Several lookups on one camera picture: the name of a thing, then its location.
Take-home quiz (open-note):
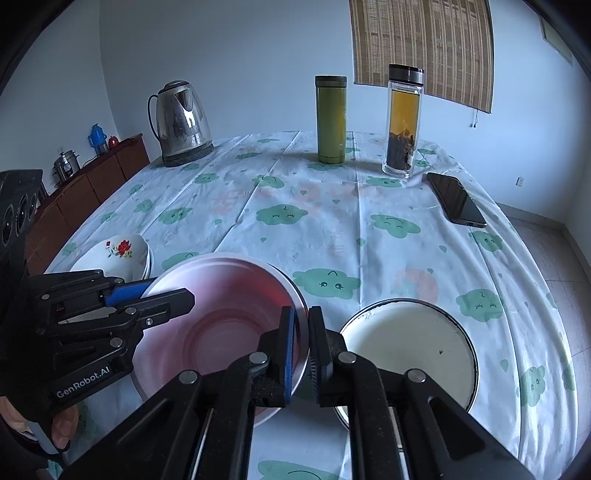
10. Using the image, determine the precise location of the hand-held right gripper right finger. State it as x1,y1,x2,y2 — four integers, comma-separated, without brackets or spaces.
308,305,536,480

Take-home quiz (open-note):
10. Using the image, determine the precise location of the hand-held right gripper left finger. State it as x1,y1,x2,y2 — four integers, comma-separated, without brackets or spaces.
60,305,298,480

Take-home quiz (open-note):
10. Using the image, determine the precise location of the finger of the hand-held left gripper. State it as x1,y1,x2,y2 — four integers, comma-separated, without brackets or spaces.
58,288,195,356
28,270,155,306

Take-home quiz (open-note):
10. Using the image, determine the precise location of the pink floral deep plate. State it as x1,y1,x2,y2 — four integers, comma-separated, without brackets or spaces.
134,247,153,281

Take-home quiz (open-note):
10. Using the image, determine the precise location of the white red flower plate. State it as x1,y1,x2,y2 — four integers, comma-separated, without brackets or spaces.
69,233,149,281

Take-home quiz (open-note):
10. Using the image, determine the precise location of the white enamel bowl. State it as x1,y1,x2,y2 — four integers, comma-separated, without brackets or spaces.
333,298,480,432

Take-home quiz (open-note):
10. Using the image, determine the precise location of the person's left hand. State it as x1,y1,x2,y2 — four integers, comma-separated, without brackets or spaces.
0,396,79,457

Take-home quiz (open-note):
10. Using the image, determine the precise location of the brown wooden cabinet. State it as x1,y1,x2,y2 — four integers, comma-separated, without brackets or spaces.
25,134,151,278

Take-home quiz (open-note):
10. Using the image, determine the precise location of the white green cloud tablecloth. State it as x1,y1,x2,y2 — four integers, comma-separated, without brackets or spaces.
44,131,580,480

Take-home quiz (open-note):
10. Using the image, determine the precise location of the silver rice cooker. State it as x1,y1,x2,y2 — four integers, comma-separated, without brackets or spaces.
52,148,83,185

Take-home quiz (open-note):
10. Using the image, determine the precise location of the black kettle base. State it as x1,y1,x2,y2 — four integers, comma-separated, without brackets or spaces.
161,141,215,168

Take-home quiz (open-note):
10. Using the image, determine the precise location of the blue water bottle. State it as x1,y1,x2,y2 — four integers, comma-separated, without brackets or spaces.
88,123,109,155

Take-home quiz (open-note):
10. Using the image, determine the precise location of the stainless steel electric kettle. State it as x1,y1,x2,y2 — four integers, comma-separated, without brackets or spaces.
148,80,213,160

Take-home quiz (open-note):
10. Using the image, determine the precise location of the black smartphone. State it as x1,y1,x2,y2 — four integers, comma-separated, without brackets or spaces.
427,172,488,228

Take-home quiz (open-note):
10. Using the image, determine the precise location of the green thermos flask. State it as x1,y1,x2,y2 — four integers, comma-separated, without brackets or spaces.
315,75,347,163

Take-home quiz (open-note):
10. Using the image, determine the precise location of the glass tea bottle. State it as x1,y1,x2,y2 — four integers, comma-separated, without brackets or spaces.
382,64,424,178

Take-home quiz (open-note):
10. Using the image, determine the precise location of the bamboo window blind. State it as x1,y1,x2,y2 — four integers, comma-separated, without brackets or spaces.
348,0,495,113

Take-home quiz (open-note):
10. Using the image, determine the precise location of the wall electrical panel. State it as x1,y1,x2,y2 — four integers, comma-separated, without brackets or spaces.
540,21,573,65

